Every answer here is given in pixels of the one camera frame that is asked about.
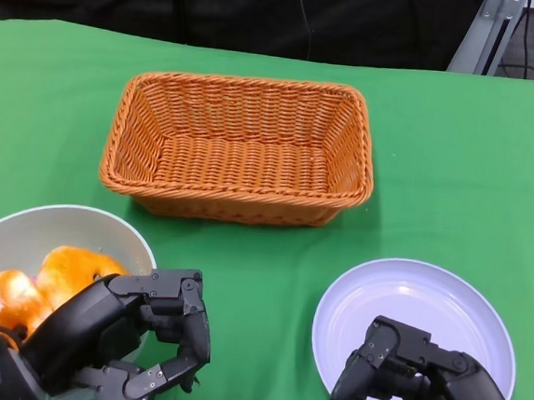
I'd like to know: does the white round plate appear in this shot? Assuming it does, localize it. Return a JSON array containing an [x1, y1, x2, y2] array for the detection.
[[305, 250, 527, 400]]

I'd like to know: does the green tablecloth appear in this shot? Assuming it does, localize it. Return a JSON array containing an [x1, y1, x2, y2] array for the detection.
[[0, 15, 534, 400]]

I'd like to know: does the orange white pumpkin bread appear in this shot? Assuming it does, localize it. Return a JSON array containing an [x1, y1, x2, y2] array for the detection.
[[0, 269, 56, 341]]

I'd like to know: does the black floor cable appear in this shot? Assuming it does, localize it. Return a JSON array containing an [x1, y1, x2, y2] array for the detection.
[[497, 0, 534, 79]]

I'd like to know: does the orange wicker basket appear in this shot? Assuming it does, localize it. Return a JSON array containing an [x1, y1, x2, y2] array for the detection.
[[95, 63, 383, 236]]

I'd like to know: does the grey metal stand leg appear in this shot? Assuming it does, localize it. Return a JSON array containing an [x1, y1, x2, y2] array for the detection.
[[445, 0, 531, 79]]

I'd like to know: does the grey round bowl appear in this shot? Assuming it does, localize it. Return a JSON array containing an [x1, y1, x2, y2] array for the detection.
[[0, 199, 163, 400]]

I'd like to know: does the plain orange bread ring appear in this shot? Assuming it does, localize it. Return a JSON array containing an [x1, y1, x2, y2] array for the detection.
[[33, 243, 132, 320]]

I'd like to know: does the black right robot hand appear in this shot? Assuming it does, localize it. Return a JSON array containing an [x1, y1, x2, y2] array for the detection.
[[327, 310, 534, 400]]

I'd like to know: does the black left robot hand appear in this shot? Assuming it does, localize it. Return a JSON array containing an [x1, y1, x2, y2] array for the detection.
[[15, 255, 220, 400]]

